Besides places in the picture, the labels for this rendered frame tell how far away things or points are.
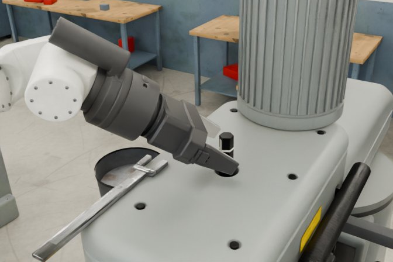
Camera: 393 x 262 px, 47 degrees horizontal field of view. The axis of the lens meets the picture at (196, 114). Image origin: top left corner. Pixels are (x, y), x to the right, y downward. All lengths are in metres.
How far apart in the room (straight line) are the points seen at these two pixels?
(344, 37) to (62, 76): 0.47
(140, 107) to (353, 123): 0.68
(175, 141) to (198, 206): 0.10
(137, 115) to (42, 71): 0.13
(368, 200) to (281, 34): 0.62
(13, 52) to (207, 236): 0.34
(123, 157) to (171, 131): 2.66
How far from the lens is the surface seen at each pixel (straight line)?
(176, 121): 0.60
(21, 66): 0.65
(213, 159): 0.62
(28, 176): 4.30
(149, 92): 0.59
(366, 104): 1.26
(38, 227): 3.70
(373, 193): 1.27
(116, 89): 0.57
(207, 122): 0.71
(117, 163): 3.26
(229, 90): 5.00
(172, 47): 6.12
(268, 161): 0.72
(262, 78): 0.78
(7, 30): 8.23
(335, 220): 0.76
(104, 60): 0.57
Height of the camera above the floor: 2.28
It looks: 27 degrees down
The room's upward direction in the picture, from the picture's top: 1 degrees counter-clockwise
